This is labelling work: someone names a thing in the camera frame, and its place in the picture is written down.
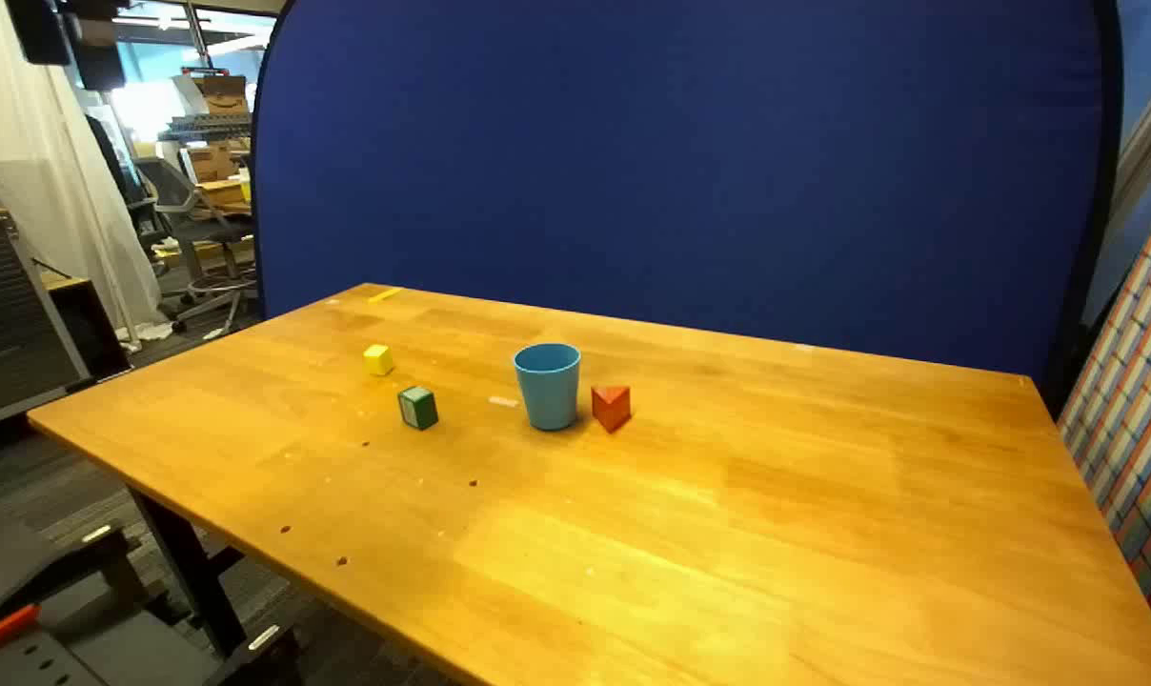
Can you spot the blue round backdrop screen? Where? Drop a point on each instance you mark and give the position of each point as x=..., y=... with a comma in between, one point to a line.
x=674, y=165

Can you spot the black hanging speaker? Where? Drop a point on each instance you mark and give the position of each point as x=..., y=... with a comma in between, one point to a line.
x=66, y=37

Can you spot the colourful checkered panel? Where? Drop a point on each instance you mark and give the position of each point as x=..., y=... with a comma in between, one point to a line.
x=1139, y=420

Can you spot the black equipment case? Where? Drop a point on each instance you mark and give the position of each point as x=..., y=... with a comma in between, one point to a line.
x=7, y=319

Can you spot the white curtain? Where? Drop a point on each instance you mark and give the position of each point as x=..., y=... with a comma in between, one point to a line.
x=56, y=165

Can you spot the green cube block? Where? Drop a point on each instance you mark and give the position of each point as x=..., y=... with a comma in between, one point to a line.
x=416, y=410

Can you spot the red wedge block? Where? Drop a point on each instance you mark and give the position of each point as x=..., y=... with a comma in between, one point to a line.
x=611, y=405

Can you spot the blue plastic cup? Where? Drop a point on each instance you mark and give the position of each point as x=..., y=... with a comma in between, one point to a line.
x=550, y=385

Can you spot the cluttered storage shelf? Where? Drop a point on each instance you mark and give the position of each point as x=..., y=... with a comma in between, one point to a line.
x=205, y=178

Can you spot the yellow cube block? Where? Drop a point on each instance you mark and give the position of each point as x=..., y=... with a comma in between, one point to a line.
x=378, y=358

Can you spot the black table leg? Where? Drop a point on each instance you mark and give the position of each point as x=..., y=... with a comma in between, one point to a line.
x=194, y=571

